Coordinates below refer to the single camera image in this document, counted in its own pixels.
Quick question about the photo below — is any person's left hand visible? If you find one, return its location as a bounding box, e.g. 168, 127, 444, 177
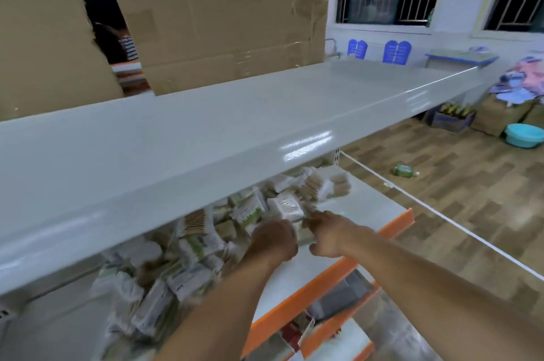
244, 219, 299, 265

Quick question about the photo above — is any person's right hand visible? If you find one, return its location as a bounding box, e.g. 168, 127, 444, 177
303, 210, 375, 258

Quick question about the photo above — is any white green swab packet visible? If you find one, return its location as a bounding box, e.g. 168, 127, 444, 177
292, 220, 318, 246

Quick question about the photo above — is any person's right forearm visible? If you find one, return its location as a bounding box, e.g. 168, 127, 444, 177
346, 227, 544, 351

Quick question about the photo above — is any person's left forearm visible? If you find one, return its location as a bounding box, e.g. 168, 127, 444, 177
155, 252, 295, 361

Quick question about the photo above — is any white shelf with orange edge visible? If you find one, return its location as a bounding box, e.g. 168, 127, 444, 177
0, 164, 414, 361

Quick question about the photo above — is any grey packet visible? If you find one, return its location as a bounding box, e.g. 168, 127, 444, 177
307, 269, 375, 320

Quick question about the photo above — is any pile of cotton swab packets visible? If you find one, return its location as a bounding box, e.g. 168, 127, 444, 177
91, 166, 353, 346

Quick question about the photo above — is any red white box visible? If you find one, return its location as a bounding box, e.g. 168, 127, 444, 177
278, 314, 316, 352

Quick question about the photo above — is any low shelf with orange edge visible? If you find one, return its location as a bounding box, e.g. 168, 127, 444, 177
255, 269, 381, 361

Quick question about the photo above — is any green plastic bottle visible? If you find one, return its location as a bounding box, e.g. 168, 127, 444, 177
392, 164, 421, 180

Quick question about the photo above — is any glossy white shelf board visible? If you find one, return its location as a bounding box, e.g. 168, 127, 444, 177
0, 60, 489, 295

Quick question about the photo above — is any crate of yellow bottles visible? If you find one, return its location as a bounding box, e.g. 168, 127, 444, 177
430, 102, 477, 134

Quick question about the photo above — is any blue plastic chair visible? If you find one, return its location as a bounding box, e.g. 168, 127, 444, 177
382, 40, 412, 65
347, 39, 369, 60

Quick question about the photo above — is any brown cardboard box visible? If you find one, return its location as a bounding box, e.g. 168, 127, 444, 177
522, 98, 544, 129
471, 94, 535, 138

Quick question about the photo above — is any small blue-edged table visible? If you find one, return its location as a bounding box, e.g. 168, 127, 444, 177
425, 47, 500, 72

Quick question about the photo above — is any teal plastic basin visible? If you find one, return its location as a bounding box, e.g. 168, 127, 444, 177
504, 123, 544, 149

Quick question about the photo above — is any taped brown cardboard sheet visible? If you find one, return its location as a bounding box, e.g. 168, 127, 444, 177
99, 0, 343, 97

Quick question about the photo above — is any heap of colourful packets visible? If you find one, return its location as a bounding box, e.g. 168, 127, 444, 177
489, 55, 544, 105

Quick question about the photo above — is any large brown cardboard sheet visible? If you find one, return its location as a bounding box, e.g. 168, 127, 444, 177
0, 0, 125, 122

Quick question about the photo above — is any white cord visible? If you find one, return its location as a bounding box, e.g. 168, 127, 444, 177
339, 151, 544, 282

